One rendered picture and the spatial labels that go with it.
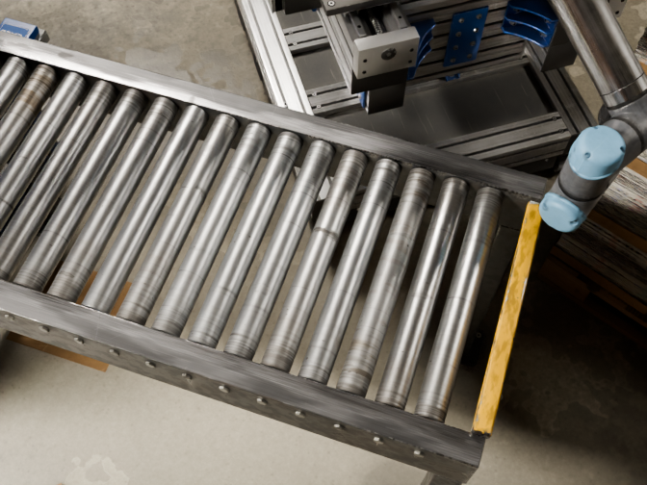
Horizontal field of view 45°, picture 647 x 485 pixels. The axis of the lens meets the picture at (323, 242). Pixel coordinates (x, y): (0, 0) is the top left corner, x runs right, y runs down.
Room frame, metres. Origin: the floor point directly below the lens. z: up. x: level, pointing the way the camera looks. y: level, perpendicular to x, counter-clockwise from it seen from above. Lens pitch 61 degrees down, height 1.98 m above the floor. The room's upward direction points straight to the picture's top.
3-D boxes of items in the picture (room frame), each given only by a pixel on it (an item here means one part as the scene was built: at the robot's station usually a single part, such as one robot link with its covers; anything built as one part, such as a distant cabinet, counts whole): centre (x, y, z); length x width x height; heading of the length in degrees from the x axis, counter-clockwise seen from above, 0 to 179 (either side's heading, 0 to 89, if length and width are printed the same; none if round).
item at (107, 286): (0.74, 0.32, 0.77); 0.47 x 0.05 x 0.05; 161
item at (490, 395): (0.51, -0.31, 0.81); 0.43 x 0.03 x 0.02; 161
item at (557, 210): (0.69, -0.42, 0.87); 0.11 x 0.08 x 0.09; 141
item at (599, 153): (0.71, -0.44, 0.97); 0.11 x 0.08 x 0.11; 130
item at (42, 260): (0.78, 0.44, 0.77); 0.47 x 0.05 x 0.05; 161
